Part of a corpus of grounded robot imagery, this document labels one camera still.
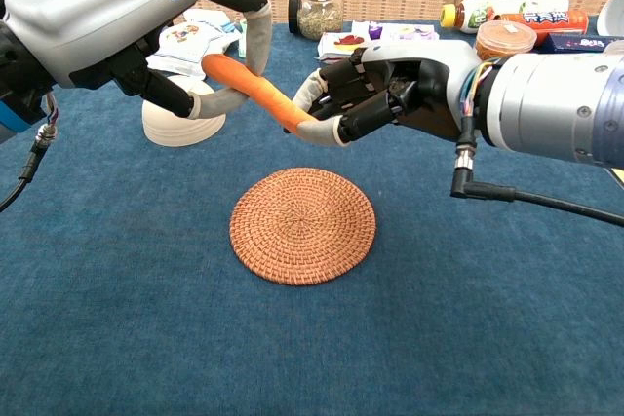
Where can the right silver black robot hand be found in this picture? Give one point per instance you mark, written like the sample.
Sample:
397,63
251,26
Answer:
419,58

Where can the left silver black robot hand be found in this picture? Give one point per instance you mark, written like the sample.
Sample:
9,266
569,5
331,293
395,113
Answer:
97,11

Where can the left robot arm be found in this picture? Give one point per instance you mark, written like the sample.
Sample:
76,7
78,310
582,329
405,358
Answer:
14,75

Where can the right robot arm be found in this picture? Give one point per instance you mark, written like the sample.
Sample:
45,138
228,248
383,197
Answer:
551,104

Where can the purple white tissue pack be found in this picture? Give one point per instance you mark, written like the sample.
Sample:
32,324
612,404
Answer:
414,32

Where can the white drink bottle yellow cap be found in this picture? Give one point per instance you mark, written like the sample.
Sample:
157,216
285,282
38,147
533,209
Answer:
487,9

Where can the snack packet red picture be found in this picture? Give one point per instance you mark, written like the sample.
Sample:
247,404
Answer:
336,43

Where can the orange sauce jar brown lid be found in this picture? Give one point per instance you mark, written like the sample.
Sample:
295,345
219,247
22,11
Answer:
504,38

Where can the white snack bag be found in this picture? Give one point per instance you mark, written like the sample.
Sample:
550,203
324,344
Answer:
180,48

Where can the glass jar black lid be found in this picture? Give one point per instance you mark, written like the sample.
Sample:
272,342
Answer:
319,16

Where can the orange soda can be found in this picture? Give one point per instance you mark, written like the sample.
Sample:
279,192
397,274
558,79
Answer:
546,21

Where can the beige bowl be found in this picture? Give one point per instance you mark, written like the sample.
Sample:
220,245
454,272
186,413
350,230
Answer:
170,131

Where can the pale green plastic tool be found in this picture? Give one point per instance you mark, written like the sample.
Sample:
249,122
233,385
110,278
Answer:
242,46

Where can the dark blue carton box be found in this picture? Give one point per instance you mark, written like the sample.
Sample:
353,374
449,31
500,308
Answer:
575,43

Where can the light blue mug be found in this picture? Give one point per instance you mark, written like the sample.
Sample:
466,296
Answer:
614,16

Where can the round woven rattan coaster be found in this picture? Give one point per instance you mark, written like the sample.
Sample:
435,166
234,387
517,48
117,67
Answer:
302,226

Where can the razor in yellow blister pack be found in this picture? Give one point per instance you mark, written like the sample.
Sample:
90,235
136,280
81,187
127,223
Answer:
616,175

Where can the blue felt table cover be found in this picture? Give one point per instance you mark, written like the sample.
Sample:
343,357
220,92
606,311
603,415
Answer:
146,313

